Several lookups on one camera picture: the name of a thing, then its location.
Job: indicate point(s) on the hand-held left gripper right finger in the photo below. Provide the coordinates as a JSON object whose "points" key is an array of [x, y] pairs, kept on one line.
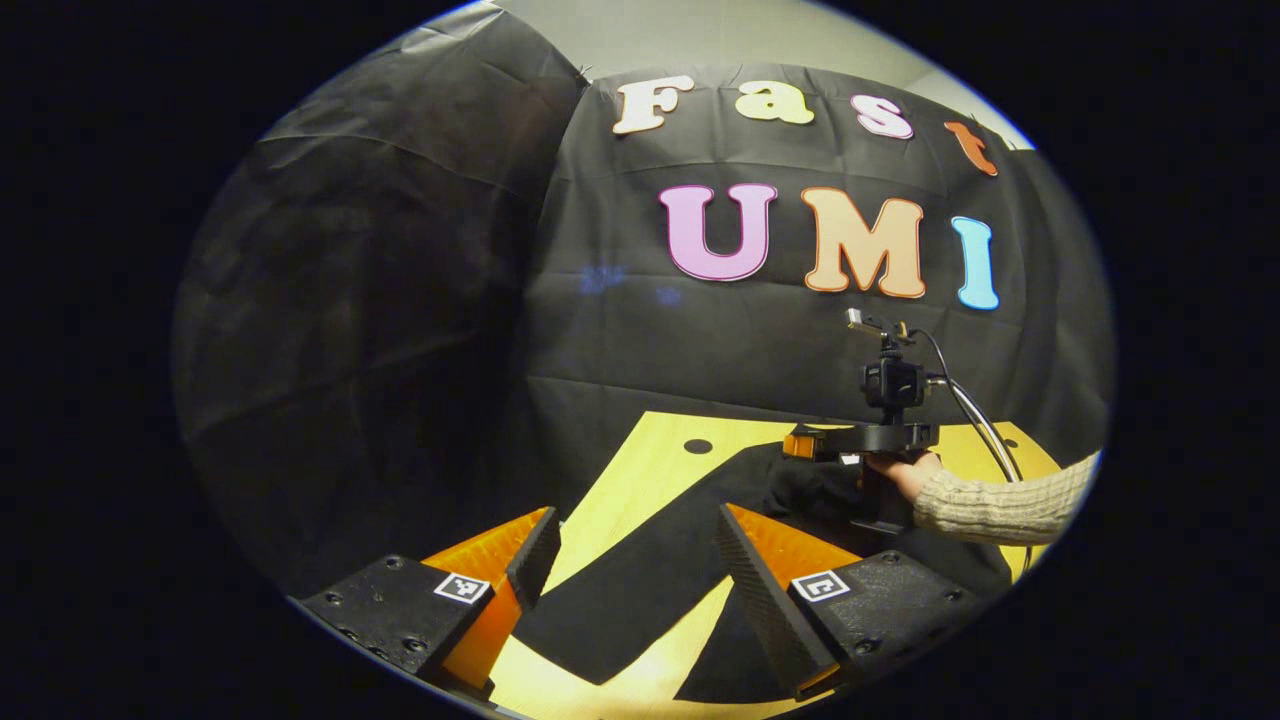
{"points": [[762, 590]]}

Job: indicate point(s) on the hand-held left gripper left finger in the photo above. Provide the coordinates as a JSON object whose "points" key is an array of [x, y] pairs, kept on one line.
{"points": [[535, 560]]}

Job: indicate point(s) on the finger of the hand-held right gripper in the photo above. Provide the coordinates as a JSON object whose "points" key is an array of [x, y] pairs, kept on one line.
{"points": [[800, 445]]}

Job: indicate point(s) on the black button shirt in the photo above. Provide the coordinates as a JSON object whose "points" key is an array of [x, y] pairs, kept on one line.
{"points": [[650, 580]]}

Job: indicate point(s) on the black backdrop cloth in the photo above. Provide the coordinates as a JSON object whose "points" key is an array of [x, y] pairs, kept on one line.
{"points": [[420, 300]]}

